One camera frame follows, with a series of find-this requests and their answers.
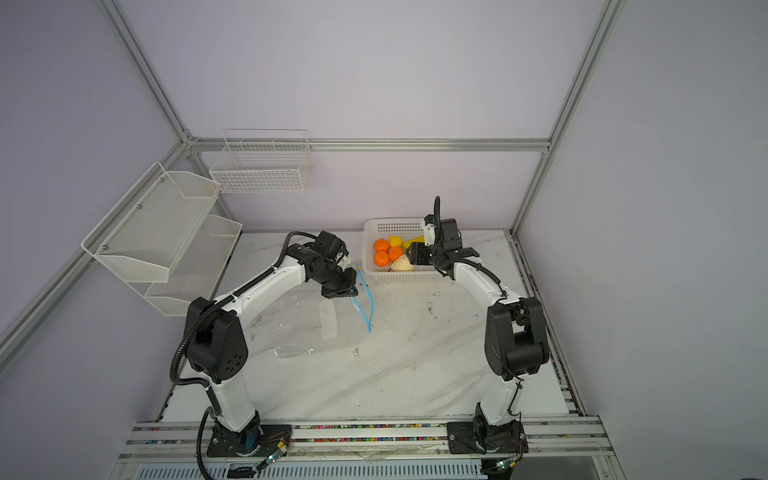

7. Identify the orange tangerine front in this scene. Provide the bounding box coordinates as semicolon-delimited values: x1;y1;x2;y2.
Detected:
374;251;390;268

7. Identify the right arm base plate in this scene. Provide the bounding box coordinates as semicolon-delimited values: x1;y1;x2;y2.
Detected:
446;420;529;454

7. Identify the white wire wall basket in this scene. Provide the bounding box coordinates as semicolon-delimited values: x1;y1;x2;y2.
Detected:
209;129;313;194

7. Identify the white plastic perforated basket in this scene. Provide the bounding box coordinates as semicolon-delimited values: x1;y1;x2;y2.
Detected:
361;218;450;283

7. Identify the upper white mesh shelf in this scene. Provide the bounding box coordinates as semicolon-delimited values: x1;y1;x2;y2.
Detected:
81;163;221;283

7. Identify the orange tangerine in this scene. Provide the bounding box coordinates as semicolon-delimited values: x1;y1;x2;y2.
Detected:
388;247;404;264
374;251;390;268
374;239;391;254

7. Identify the black corrugated cable left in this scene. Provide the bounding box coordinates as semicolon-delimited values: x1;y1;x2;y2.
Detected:
169;230;319;480

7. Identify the orange tangerine back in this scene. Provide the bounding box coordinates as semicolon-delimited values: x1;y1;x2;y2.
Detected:
374;239;391;254

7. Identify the clear zip top bag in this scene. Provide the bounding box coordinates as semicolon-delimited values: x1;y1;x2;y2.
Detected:
261;265;375;358

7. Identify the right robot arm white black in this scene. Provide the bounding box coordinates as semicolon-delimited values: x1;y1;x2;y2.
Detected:
407;212;550;453

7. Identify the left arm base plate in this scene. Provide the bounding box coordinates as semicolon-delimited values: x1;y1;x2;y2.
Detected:
205;422;293;458

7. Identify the orange tangerine middle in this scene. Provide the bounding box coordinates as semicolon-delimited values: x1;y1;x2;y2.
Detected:
388;247;404;264

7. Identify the white mesh shelf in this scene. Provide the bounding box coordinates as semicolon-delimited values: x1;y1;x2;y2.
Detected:
81;163;221;283
143;215;242;317

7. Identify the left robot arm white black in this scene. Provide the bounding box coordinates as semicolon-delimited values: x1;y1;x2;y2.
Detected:
169;231;358;456

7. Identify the white garlic bulb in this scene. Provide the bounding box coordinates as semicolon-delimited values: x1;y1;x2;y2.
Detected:
391;255;415;272

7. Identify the aluminium front rail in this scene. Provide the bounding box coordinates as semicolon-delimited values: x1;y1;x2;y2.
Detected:
117;416;616;463

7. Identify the lower white mesh shelf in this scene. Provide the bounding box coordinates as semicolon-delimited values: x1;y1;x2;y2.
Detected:
143;215;242;317

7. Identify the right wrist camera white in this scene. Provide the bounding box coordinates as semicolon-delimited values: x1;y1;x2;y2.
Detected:
423;223;436;246

